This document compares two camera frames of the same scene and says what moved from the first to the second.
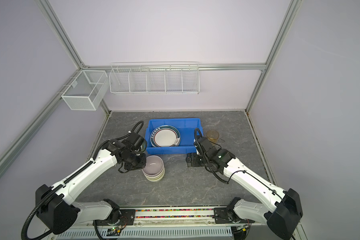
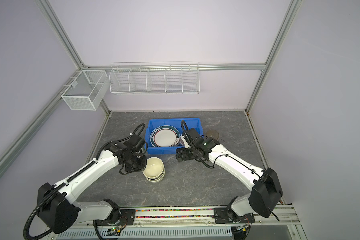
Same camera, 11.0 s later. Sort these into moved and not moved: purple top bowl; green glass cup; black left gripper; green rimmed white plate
Moved: purple top bowl
Not moved: green glass cup; green rimmed white plate; black left gripper
